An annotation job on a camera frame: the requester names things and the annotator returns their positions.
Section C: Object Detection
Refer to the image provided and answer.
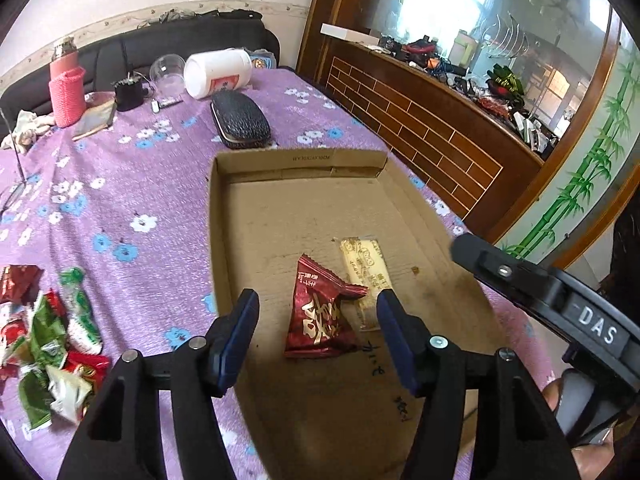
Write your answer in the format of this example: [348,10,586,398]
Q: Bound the clutter of small items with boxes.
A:
[375,30,566,153]

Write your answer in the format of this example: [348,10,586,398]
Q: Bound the cream snack packet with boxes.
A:
[340,234,393,333]

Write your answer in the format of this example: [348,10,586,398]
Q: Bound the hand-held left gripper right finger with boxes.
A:
[376,290,581,480]

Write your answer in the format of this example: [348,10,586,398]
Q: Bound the purple floral tablecloth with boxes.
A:
[0,65,566,480]

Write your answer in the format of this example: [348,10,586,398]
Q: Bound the green and red ornament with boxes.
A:
[487,64,526,98]

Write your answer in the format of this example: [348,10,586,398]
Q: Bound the clear plastic cup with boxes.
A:
[149,53,187,101]

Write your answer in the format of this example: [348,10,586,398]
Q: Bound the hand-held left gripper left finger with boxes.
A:
[57,287,261,480]

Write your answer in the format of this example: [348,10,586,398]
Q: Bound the black sofa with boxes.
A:
[0,10,281,126]

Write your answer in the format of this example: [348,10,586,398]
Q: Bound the pile of assorted snack packets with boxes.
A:
[0,264,112,431]

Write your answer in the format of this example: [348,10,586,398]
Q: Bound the shallow cardboard box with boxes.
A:
[207,149,516,480]

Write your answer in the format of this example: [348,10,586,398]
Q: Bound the grey flat pouch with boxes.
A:
[71,92,118,141]

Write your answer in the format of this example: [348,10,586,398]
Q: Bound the long white box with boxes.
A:
[320,22,381,47]

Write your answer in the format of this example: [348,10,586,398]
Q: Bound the blue printed packet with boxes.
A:
[245,47,278,71]

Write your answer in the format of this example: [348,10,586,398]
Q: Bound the white plastic jar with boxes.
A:
[183,48,253,100]

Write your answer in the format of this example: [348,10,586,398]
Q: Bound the black textured glasses case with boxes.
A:
[210,90,272,150]

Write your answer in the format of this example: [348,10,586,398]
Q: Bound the dark clothes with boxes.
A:
[137,7,263,26]

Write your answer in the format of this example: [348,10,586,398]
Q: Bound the pink bottle with knitted sleeve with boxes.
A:
[48,37,87,128]

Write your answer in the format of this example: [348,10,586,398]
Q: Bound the small black mug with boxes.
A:
[114,77,151,112]

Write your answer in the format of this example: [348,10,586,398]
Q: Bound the dark red gold-print snack packet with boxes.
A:
[284,254,369,359]

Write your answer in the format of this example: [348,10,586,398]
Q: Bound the cluttered wooden counter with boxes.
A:
[295,0,623,268]

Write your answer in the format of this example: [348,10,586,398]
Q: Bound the person's right hand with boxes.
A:
[542,379,621,480]

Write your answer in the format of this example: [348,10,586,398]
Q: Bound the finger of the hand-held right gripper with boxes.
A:
[450,232,568,321]

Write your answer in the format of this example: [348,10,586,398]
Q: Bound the bamboo wall painting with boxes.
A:
[495,25,640,266]

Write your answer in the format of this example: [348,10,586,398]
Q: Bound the crumpled pale rag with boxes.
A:
[9,109,56,153]

